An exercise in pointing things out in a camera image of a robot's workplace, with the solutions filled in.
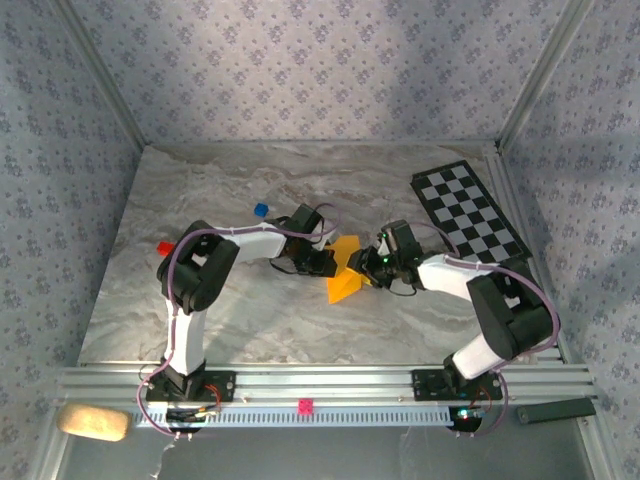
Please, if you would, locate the orange paper sheet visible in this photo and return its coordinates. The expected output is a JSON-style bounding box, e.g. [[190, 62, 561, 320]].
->
[[324, 233, 375, 305]]

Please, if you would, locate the black white checkerboard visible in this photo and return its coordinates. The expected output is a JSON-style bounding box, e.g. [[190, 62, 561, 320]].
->
[[409, 159, 534, 269]]

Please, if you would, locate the black flat bar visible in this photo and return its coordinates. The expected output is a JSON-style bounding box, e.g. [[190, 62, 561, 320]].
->
[[516, 398, 598, 426]]

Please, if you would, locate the tan sponge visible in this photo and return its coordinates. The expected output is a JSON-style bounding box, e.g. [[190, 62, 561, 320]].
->
[[56, 402, 132, 443]]

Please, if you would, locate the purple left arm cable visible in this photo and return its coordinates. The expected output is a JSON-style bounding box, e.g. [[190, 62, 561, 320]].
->
[[135, 202, 344, 442]]

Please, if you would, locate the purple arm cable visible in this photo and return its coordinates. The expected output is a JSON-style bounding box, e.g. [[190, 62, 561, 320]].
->
[[409, 221, 562, 441], [135, 202, 344, 442]]

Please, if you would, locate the long aluminium mounting rail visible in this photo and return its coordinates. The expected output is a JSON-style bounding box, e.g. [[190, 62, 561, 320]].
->
[[52, 363, 599, 407]]

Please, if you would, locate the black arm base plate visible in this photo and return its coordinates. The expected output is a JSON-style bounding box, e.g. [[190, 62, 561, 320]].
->
[[411, 368, 504, 403], [145, 370, 237, 403]]

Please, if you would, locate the white slotted cable duct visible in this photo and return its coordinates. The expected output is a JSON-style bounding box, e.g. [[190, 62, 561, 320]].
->
[[133, 404, 454, 429]]

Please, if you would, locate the small circuit board with wires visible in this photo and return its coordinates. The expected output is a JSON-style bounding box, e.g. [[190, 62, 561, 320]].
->
[[448, 405, 489, 425], [165, 407, 222, 426]]

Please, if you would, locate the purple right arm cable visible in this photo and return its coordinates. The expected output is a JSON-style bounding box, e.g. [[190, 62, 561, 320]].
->
[[409, 221, 562, 441]]

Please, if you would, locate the aluminium frame post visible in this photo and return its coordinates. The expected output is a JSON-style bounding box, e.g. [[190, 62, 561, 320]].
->
[[496, 0, 597, 151], [52, 0, 151, 149]]

